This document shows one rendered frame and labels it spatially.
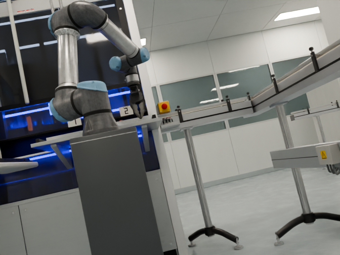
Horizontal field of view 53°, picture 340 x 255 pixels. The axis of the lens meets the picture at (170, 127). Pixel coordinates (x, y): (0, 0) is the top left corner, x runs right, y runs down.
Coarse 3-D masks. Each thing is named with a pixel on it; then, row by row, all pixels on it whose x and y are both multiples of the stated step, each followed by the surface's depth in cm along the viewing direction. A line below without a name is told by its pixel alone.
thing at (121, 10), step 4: (116, 0) 235; (120, 0) 235; (116, 4) 234; (120, 4) 235; (120, 8) 234; (120, 12) 234; (124, 12) 234; (120, 16) 234; (124, 16) 234; (120, 20) 233; (124, 20) 233; (120, 24) 233; (124, 24) 233; (124, 28) 233; (128, 28) 233; (124, 32) 232; (128, 32) 233; (128, 36) 232; (140, 84) 229; (140, 88) 228
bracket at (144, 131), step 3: (144, 126) 191; (141, 129) 204; (144, 129) 193; (141, 132) 217; (144, 132) 196; (147, 132) 197; (144, 135) 200; (147, 135) 201; (144, 138) 203; (147, 138) 204; (144, 141) 207; (147, 141) 208; (144, 144) 211; (147, 144) 212; (144, 147) 222; (147, 147) 216; (147, 150) 220
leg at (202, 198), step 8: (184, 128) 240; (192, 128) 244; (192, 144) 242; (192, 152) 241; (192, 160) 240; (192, 168) 241; (200, 176) 240; (200, 184) 238; (200, 192) 238; (200, 200) 238; (208, 216) 236; (208, 224) 236
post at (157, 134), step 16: (128, 0) 235; (128, 16) 234; (144, 64) 231; (144, 80) 229; (144, 96) 228; (160, 144) 225; (160, 160) 224; (176, 208) 221; (176, 224) 219; (176, 240) 218
